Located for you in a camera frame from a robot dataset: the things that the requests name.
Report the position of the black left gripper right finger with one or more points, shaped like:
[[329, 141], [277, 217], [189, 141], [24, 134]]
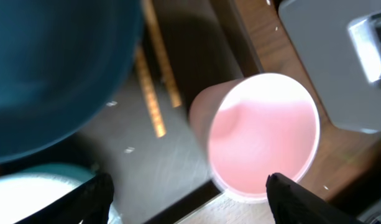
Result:
[[290, 203]]

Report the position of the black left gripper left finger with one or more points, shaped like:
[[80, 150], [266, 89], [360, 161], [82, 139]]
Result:
[[88, 204]]

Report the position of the pink cup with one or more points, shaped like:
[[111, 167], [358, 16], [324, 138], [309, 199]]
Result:
[[250, 128]]

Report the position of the dark blue plate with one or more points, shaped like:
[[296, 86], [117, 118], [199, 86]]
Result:
[[61, 61]]

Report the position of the grey dishwasher rack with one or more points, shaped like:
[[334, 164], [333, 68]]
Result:
[[339, 44]]

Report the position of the brown serving tray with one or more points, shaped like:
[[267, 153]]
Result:
[[160, 180]]

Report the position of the light blue rice bowl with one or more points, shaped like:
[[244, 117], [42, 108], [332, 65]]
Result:
[[27, 192]]

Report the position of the wooden chopstick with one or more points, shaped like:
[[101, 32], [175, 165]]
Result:
[[161, 52], [150, 97]]

